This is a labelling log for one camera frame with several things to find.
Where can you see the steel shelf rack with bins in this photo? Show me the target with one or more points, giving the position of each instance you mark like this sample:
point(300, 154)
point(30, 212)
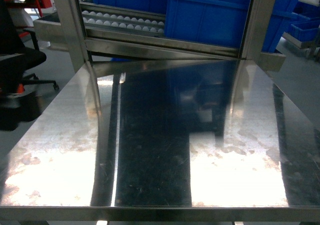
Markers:
point(304, 33)

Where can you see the black office chair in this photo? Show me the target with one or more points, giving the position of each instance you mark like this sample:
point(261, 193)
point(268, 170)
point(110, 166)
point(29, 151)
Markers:
point(16, 58)

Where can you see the large blue plastic crate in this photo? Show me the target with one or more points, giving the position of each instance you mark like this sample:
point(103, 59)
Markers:
point(222, 22)

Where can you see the stainless steel roller rack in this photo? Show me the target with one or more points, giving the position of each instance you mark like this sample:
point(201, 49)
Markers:
point(67, 31)

